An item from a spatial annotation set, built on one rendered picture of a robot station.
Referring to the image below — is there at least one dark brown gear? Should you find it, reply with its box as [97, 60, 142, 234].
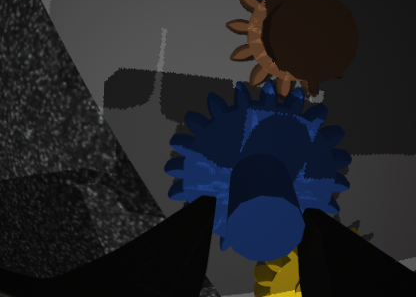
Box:
[225, 0, 360, 101]

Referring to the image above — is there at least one dark blue gear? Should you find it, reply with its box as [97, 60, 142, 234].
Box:
[164, 80, 352, 262]

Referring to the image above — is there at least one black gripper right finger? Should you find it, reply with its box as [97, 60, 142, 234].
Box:
[297, 208, 416, 297]

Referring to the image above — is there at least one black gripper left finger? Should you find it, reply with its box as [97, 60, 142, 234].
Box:
[0, 196, 217, 297]

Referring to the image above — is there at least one yellow gear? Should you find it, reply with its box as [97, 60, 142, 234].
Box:
[253, 246, 303, 297]

